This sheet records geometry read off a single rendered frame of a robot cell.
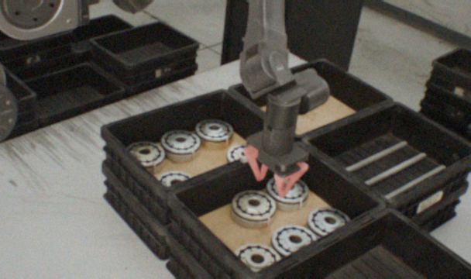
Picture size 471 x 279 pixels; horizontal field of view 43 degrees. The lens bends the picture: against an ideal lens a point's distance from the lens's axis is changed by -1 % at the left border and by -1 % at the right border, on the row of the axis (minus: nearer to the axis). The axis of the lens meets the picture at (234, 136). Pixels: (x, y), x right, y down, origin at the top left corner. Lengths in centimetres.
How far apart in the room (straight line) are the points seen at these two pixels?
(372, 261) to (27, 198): 89
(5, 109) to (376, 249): 85
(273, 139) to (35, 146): 98
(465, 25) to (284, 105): 384
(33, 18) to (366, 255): 89
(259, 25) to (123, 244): 71
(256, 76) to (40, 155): 95
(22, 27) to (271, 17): 43
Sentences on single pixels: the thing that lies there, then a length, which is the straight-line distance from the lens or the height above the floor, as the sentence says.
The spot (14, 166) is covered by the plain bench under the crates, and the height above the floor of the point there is 70.
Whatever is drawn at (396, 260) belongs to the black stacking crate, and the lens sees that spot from 143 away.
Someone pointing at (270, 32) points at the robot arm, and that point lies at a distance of 106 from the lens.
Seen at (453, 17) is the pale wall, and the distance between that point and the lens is 483.
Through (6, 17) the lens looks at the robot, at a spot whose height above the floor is 143.
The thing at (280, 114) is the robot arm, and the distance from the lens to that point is 103.
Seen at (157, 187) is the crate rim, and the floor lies 93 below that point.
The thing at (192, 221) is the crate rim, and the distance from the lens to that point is 126.
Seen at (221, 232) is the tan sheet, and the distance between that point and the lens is 139.
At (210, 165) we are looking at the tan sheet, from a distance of 158.
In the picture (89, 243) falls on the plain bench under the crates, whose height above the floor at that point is 70.
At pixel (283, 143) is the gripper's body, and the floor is 118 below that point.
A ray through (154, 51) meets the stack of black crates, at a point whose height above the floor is 49.
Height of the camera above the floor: 177
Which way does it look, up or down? 34 degrees down
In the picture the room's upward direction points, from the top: 7 degrees clockwise
